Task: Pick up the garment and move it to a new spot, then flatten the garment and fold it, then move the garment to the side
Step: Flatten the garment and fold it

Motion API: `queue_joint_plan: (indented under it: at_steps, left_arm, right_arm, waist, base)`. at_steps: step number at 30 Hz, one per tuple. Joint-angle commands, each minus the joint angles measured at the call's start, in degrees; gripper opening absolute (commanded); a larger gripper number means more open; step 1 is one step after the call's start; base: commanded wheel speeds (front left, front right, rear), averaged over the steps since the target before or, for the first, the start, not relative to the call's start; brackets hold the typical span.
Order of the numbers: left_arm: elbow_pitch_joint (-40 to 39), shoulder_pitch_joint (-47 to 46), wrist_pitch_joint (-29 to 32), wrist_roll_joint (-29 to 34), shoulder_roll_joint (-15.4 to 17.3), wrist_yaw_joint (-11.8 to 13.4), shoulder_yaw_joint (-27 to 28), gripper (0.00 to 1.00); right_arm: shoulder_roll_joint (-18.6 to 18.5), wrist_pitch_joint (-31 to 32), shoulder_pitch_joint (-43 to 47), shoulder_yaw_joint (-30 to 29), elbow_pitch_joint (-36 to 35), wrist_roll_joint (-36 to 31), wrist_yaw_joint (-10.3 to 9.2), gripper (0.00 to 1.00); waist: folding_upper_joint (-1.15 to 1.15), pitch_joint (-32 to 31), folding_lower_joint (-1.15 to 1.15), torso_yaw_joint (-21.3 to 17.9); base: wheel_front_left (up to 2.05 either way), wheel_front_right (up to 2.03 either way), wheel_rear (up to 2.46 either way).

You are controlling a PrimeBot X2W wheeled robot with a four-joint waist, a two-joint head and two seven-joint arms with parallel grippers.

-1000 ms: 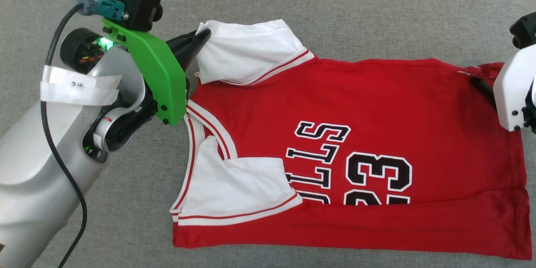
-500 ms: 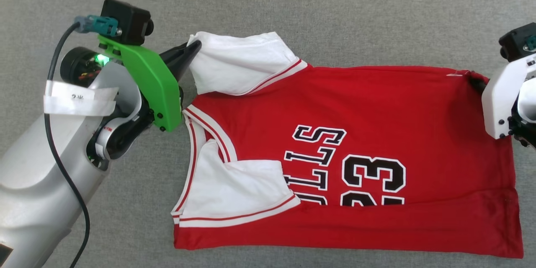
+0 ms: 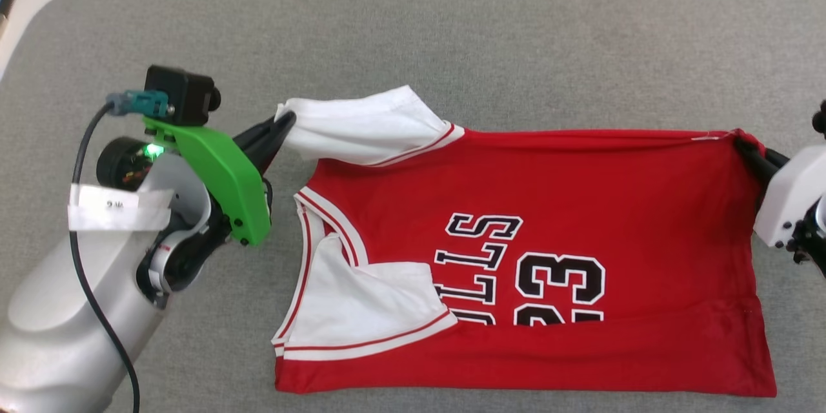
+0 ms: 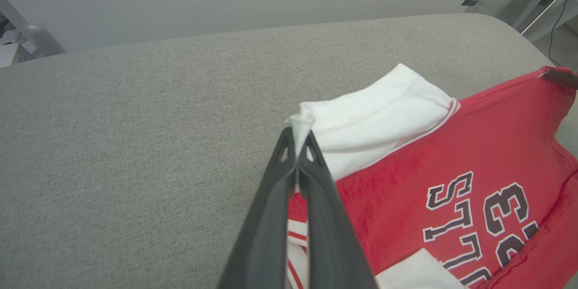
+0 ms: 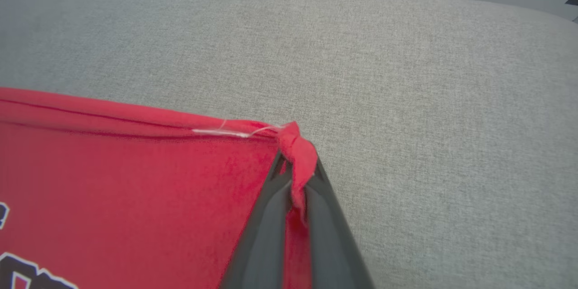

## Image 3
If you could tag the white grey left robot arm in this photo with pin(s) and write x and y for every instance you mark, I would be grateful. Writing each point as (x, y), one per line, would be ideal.
(58, 310)

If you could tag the white paper label tag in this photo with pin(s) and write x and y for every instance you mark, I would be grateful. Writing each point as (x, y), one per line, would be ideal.
(116, 208)

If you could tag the red white basketball jersey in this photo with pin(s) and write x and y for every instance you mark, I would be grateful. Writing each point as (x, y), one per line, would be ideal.
(581, 239)

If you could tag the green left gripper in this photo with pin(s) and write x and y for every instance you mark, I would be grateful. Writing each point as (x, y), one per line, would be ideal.
(226, 181)

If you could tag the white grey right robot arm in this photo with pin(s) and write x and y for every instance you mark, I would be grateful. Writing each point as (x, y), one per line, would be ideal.
(814, 242)

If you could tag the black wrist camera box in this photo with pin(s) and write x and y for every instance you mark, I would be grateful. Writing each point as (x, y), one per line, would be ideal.
(819, 117)
(177, 93)

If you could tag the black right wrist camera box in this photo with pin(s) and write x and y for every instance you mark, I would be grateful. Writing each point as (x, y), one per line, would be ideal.
(819, 117)

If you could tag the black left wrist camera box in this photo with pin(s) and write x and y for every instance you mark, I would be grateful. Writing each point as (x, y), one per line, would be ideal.
(177, 93)

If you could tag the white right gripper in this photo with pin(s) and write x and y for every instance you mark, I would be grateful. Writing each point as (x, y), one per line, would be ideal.
(790, 197)

